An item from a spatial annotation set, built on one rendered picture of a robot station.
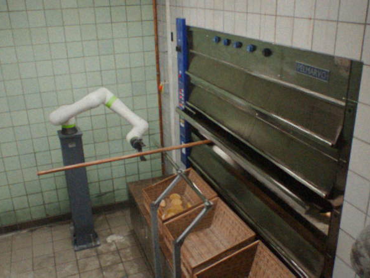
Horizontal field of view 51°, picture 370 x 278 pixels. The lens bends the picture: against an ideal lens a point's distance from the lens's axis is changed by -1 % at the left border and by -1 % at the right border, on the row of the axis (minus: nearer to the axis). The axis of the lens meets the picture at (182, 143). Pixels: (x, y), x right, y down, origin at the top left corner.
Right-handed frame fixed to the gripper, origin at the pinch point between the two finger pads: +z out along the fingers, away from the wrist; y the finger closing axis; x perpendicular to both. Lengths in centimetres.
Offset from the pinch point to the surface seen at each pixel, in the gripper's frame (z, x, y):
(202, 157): -9, -53, 18
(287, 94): 104, -54, -65
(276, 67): 93, -54, -77
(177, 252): 87, 6, 31
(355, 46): 149, -52, -96
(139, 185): -64, -9, 62
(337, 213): 152, -52, -19
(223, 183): 35, -52, 21
